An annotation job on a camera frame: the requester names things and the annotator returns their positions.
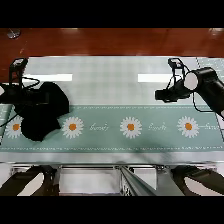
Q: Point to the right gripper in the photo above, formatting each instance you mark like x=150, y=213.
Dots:
x=173, y=93

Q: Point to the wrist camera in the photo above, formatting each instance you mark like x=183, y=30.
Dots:
x=174, y=62
x=18, y=62

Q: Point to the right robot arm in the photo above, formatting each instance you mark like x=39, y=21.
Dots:
x=209, y=87

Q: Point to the black garment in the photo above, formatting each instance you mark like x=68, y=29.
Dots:
x=45, y=110

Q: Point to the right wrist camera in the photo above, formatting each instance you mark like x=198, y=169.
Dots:
x=174, y=62

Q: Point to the silver frame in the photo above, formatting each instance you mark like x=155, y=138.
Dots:
x=134, y=184

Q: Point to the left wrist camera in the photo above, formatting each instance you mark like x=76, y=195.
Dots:
x=18, y=62

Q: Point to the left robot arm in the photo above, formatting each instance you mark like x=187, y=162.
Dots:
x=9, y=95

